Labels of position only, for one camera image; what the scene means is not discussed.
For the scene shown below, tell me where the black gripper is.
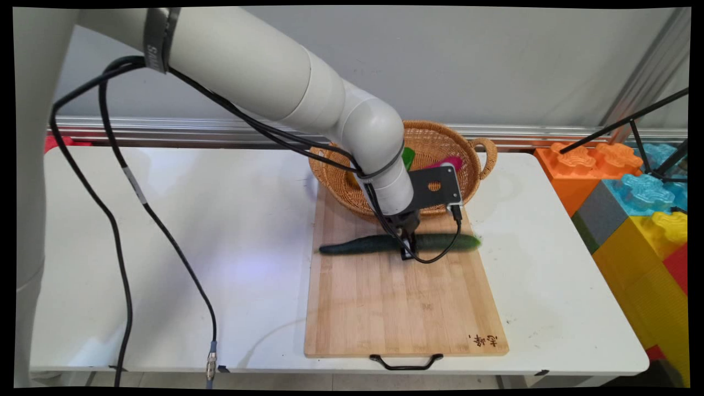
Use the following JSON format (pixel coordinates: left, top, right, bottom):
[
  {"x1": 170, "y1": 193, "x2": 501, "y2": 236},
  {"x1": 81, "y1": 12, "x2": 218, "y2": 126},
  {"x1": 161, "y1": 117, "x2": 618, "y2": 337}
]
[{"x1": 382, "y1": 209, "x2": 422, "y2": 261}]

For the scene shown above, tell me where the long dark green cucumber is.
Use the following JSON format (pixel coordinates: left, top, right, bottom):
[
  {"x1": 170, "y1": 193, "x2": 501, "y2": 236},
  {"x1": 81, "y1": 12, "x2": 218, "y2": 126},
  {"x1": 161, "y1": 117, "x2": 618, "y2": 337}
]
[{"x1": 318, "y1": 233, "x2": 482, "y2": 257}]

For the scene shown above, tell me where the wooden cutting board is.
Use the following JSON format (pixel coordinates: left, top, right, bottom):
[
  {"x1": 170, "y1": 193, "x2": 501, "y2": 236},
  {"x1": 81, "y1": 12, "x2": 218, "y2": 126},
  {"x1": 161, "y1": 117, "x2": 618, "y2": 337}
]
[{"x1": 304, "y1": 184, "x2": 510, "y2": 372}]

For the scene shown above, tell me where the pink toy eggplant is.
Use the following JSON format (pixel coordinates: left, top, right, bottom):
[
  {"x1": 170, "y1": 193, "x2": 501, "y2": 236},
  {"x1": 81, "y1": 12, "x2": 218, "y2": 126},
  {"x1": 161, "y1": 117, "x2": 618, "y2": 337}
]
[{"x1": 431, "y1": 156, "x2": 464, "y2": 173}]

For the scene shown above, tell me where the woven wicker basket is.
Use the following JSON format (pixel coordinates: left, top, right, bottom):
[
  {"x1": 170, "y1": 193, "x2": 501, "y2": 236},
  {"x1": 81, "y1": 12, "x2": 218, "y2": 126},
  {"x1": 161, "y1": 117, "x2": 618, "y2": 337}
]
[{"x1": 307, "y1": 120, "x2": 499, "y2": 222}]

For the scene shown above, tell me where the orange giant building block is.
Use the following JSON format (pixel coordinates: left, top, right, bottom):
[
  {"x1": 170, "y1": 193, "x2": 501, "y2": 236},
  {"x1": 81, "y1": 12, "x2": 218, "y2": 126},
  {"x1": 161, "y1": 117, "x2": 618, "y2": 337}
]
[{"x1": 535, "y1": 141, "x2": 644, "y2": 217}]

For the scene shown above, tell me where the grey giant building block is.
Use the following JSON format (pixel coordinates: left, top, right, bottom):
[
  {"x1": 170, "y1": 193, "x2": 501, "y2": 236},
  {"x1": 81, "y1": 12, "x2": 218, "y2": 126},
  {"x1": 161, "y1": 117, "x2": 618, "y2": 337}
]
[{"x1": 570, "y1": 180, "x2": 629, "y2": 254}]

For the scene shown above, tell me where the yellow giant building block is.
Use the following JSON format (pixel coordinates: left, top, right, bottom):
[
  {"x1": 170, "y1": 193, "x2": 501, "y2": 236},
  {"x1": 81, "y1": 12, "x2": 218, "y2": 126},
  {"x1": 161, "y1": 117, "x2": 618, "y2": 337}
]
[{"x1": 592, "y1": 211, "x2": 691, "y2": 387}]

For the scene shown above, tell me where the blue giant building block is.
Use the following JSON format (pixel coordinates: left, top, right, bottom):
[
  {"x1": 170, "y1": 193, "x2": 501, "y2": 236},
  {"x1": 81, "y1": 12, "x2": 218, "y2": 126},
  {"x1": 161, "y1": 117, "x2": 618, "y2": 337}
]
[{"x1": 602, "y1": 143, "x2": 689, "y2": 217}]

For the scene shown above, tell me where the black tripod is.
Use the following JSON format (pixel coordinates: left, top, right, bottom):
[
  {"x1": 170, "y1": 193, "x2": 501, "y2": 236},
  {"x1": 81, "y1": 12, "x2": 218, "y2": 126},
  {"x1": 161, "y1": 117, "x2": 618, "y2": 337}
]
[{"x1": 559, "y1": 88, "x2": 690, "y2": 183}]

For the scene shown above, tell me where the red giant building block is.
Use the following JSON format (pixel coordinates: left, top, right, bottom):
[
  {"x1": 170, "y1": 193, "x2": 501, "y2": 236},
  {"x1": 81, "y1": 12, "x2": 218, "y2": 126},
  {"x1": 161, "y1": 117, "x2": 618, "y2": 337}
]
[{"x1": 662, "y1": 242, "x2": 690, "y2": 296}]

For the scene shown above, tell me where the red foam block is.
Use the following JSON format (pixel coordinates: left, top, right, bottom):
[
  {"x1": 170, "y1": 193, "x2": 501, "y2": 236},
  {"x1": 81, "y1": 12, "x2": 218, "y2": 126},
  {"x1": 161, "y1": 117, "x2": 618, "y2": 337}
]
[{"x1": 44, "y1": 135, "x2": 92, "y2": 154}]

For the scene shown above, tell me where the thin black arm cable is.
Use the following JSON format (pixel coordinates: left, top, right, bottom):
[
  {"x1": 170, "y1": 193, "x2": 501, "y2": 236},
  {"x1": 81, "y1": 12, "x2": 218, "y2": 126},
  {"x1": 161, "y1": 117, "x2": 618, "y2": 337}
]
[{"x1": 165, "y1": 65, "x2": 464, "y2": 265}]

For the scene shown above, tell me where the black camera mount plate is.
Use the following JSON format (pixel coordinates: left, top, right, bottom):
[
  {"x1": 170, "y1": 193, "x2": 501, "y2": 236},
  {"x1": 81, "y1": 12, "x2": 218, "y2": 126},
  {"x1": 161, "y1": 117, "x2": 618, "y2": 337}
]
[{"x1": 407, "y1": 163, "x2": 463, "y2": 216}]

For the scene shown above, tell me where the aluminium rail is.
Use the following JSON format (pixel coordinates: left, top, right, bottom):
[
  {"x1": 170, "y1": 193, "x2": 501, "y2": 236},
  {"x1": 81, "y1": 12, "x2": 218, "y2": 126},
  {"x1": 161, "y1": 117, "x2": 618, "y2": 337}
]
[{"x1": 48, "y1": 114, "x2": 688, "y2": 151}]

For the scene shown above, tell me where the black cable with silver connector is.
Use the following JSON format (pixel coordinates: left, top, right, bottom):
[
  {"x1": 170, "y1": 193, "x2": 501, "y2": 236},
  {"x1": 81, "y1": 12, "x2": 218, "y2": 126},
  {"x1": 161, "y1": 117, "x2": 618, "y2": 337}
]
[{"x1": 98, "y1": 55, "x2": 218, "y2": 389}]

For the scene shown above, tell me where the plain black cable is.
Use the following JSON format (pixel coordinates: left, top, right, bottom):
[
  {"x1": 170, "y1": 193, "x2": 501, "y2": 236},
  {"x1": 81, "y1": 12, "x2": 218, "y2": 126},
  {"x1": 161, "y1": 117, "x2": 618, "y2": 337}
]
[{"x1": 49, "y1": 55, "x2": 134, "y2": 388}]

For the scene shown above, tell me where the aluminium frame post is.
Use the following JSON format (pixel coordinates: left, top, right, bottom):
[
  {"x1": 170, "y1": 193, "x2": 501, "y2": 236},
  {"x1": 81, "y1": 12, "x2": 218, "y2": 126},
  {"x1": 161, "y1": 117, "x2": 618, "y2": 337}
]
[{"x1": 598, "y1": 8, "x2": 691, "y2": 144}]

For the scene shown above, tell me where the dark strap around arm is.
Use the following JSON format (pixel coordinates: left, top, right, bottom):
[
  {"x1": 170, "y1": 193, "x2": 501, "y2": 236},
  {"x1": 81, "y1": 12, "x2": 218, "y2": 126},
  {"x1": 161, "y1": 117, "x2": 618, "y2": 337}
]
[{"x1": 144, "y1": 8, "x2": 182, "y2": 74}]

